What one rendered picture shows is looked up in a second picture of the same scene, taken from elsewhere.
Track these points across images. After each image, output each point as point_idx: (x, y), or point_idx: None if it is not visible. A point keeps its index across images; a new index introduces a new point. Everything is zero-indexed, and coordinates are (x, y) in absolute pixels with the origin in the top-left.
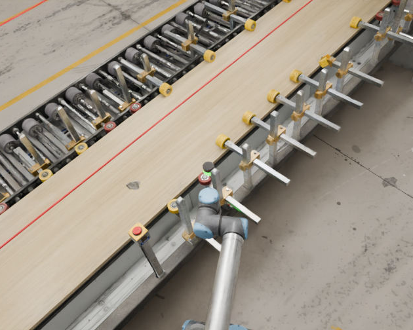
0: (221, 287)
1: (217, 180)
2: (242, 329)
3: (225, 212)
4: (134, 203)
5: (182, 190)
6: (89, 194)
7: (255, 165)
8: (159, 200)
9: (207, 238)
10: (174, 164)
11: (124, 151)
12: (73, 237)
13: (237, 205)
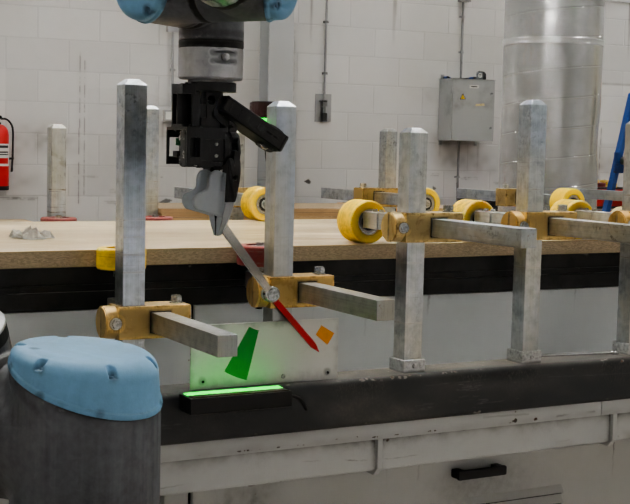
0: None
1: (284, 147)
2: (135, 347)
3: (259, 119)
4: (3, 243)
5: (170, 249)
6: None
7: (438, 234)
8: (84, 247)
9: (148, 0)
10: (184, 239)
11: (59, 228)
12: None
13: (331, 288)
